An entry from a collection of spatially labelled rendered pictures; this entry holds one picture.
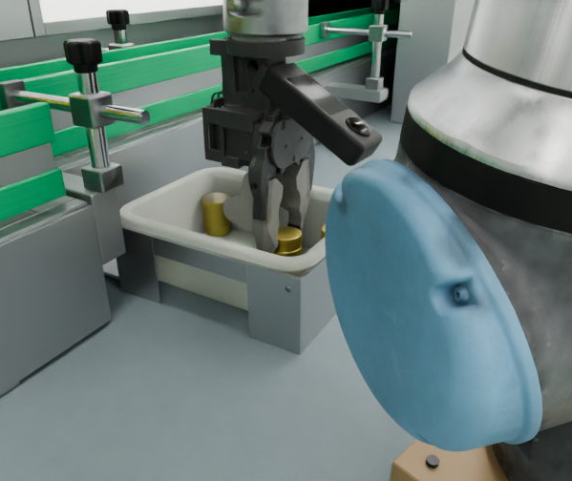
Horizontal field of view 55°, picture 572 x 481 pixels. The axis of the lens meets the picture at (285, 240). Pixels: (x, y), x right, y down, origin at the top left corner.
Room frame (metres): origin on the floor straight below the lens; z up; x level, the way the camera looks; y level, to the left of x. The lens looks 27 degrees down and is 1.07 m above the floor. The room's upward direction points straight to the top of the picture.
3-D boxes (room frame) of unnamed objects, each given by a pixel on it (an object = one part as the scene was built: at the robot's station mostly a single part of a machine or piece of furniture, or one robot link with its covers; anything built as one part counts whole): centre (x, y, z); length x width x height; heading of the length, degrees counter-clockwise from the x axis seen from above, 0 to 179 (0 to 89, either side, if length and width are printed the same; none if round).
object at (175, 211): (0.53, 0.04, 0.80); 0.22 x 0.17 x 0.09; 60
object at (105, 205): (0.48, 0.20, 0.85); 0.09 x 0.04 x 0.07; 60
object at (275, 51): (0.53, 0.02, 0.94); 0.09 x 0.08 x 0.12; 59
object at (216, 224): (0.61, 0.08, 0.79); 0.04 x 0.04 x 0.04
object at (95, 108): (0.48, 0.18, 0.95); 0.17 x 0.03 x 0.12; 60
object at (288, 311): (0.54, 0.06, 0.79); 0.27 x 0.17 x 0.08; 60
